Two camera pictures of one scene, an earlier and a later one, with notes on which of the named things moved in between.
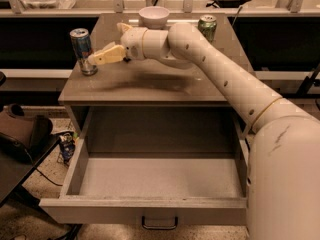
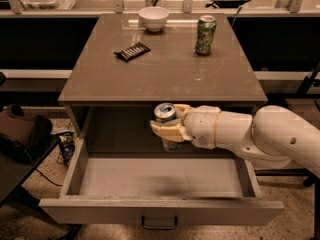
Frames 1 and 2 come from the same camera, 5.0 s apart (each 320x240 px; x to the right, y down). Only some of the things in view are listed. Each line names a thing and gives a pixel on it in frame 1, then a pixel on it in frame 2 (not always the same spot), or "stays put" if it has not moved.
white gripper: (134, 44) → (201, 126)
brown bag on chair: (16, 124) stays put
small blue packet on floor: (67, 145) stays put
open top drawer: (158, 167) stays put
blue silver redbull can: (81, 42) → (165, 112)
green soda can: (207, 23) stays put
